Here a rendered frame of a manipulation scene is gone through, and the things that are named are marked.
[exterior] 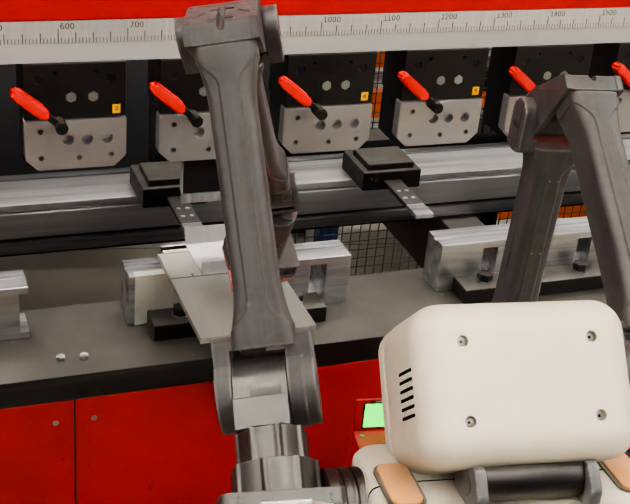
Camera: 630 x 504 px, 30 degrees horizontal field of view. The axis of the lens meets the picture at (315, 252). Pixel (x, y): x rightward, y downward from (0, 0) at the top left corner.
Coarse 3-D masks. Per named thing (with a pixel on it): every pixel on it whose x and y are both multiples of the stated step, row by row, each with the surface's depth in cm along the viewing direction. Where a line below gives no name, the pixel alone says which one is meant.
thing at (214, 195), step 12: (180, 168) 189; (192, 168) 188; (204, 168) 189; (216, 168) 189; (180, 180) 190; (192, 180) 189; (204, 180) 190; (216, 180) 190; (192, 192) 190; (204, 192) 191; (216, 192) 192
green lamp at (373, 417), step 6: (366, 408) 189; (372, 408) 189; (378, 408) 189; (366, 414) 190; (372, 414) 190; (378, 414) 190; (366, 420) 190; (372, 420) 190; (378, 420) 191; (366, 426) 191; (372, 426) 191; (378, 426) 191
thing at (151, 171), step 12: (132, 168) 215; (144, 168) 213; (156, 168) 213; (168, 168) 214; (132, 180) 216; (144, 180) 211; (156, 180) 209; (168, 180) 210; (144, 192) 208; (156, 192) 209; (168, 192) 210; (180, 192) 211; (144, 204) 209; (156, 204) 210; (168, 204) 209; (180, 204) 208; (180, 216) 204; (192, 216) 204
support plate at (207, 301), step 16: (160, 256) 191; (176, 256) 192; (176, 272) 187; (192, 272) 188; (224, 272) 189; (176, 288) 183; (192, 288) 183; (208, 288) 184; (224, 288) 184; (288, 288) 186; (192, 304) 179; (208, 304) 179; (224, 304) 180; (288, 304) 181; (192, 320) 175; (208, 320) 175; (224, 320) 176; (304, 320) 178; (208, 336) 171; (224, 336) 172
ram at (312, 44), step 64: (0, 0) 162; (64, 0) 165; (128, 0) 168; (192, 0) 172; (320, 0) 179; (384, 0) 182; (448, 0) 186; (512, 0) 190; (576, 0) 194; (0, 64) 166
